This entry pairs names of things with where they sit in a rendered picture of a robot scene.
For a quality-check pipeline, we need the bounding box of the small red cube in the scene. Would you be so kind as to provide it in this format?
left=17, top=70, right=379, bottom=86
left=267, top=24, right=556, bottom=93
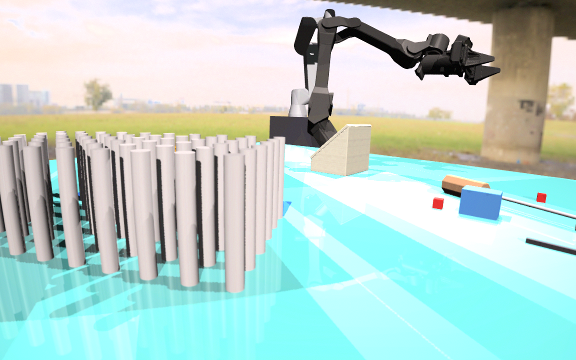
left=432, top=197, right=444, bottom=210
left=536, top=192, right=547, bottom=203

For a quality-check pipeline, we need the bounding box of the blue rectangular block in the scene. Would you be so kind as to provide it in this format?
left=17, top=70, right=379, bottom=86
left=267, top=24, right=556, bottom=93
left=458, top=185, right=503, bottom=221

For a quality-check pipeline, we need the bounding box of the blue flat strip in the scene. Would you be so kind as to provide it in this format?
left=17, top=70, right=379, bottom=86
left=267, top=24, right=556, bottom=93
left=78, top=192, right=292, bottom=217

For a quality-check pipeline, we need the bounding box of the hook tool with brown wooden handle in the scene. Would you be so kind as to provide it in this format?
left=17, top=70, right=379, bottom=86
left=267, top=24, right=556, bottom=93
left=441, top=175, right=576, bottom=220

